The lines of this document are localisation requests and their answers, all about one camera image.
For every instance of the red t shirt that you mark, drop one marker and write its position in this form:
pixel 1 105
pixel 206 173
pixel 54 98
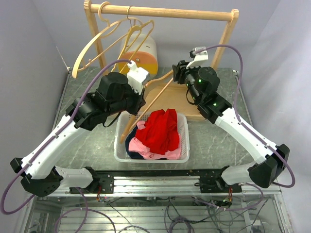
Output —
pixel 160 132

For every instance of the wooden clothes rack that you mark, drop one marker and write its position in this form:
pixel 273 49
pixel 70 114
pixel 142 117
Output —
pixel 231 19

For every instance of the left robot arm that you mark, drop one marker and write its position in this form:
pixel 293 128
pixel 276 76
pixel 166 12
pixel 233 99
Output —
pixel 116 93

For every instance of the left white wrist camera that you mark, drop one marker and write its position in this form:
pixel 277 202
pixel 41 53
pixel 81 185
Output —
pixel 137 77

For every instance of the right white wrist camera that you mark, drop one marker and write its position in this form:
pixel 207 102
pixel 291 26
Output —
pixel 199 56

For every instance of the navy blue t shirt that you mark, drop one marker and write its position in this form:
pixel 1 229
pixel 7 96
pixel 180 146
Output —
pixel 136 150

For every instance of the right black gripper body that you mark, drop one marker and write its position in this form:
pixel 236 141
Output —
pixel 184 75

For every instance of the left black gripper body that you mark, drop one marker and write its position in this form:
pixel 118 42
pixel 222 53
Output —
pixel 131 100

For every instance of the wooden hanger with red shirt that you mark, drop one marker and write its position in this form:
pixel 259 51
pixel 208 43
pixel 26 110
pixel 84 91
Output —
pixel 150 86

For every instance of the white plastic basket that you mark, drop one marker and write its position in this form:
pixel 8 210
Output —
pixel 121 155

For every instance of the yellow wooden hanger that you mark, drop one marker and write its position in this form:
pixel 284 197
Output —
pixel 137 26

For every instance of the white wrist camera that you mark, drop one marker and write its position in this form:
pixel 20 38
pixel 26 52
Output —
pixel 199 56
pixel 137 77

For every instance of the white striped drawer cabinet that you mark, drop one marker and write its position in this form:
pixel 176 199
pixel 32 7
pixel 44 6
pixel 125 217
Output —
pixel 144 54

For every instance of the pink t shirt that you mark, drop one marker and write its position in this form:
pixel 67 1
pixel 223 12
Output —
pixel 172 155

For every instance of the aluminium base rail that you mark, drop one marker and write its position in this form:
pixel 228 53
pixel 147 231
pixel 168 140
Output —
pixel 131 183

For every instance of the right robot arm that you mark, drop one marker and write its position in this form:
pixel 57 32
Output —
pixel 268 158

